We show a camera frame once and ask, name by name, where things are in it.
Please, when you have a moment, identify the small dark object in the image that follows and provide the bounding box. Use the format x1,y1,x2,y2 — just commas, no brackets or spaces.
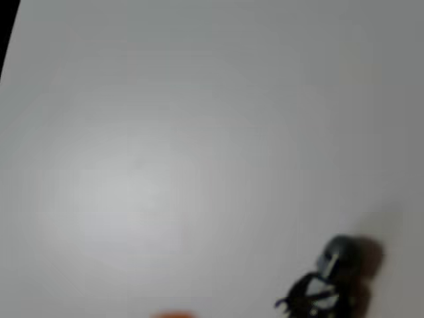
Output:
274,234,365,318

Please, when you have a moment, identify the orange pointed gripper finger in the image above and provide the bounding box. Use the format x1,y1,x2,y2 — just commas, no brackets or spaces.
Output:
148,310,200,318

